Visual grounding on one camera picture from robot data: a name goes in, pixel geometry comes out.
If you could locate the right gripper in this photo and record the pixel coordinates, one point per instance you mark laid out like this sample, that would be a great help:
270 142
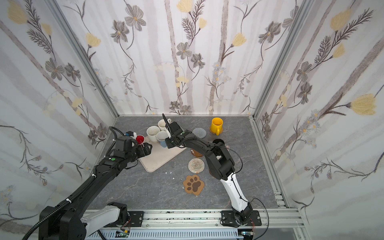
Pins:
172 140

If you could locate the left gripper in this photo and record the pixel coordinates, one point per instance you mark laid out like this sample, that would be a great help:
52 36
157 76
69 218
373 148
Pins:
144 149

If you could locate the red interior mug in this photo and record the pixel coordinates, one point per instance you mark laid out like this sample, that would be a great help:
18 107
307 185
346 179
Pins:
140 139

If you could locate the beige serving tray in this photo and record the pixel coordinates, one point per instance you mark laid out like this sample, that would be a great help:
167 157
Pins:
159 156

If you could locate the light blue mug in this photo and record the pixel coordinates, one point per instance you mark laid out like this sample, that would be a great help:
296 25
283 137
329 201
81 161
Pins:
161 138

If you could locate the glossy brown round coaster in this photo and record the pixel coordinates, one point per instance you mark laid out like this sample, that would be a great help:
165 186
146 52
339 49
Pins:
196 154

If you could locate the blue woven round coaster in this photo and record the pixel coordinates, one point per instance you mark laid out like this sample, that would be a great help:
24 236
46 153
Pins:
200 133

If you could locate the white mug with handle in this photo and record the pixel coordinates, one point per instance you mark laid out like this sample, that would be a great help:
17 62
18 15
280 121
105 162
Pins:
162 125

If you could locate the white patterned round coaster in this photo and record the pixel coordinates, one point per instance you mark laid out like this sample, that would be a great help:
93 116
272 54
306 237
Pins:
196 165

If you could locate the black mug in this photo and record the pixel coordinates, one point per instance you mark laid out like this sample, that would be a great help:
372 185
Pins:
218 141

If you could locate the yellow mug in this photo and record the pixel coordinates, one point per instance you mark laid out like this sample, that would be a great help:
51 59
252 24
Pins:
216 127

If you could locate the brown paw print coaster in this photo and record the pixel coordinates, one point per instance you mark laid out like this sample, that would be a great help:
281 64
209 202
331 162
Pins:
193 185

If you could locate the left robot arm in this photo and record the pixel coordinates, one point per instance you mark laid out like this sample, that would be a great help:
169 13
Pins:
66 220

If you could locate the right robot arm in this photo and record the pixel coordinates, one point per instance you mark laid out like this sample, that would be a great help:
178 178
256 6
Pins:
220 163

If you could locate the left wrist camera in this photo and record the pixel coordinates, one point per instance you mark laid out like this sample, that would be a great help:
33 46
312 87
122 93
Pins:
131 134

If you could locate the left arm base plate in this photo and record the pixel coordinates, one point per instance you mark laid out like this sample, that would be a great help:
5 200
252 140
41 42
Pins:
135 219

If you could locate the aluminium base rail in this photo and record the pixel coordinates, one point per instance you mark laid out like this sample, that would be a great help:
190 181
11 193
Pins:
281 217

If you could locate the white cable duct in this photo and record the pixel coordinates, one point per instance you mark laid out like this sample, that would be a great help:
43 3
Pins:
188 234

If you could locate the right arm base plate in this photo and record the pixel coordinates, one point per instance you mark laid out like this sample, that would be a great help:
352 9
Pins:
230 218

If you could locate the left corner aluminium post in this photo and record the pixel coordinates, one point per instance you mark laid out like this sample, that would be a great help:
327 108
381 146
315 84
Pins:
81 53

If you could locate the corner aluminium post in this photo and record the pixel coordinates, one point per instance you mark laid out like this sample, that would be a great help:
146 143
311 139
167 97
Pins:
81 53
283 55

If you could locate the right corner aluminium post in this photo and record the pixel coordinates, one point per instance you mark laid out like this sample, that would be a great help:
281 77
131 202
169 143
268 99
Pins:
283 55

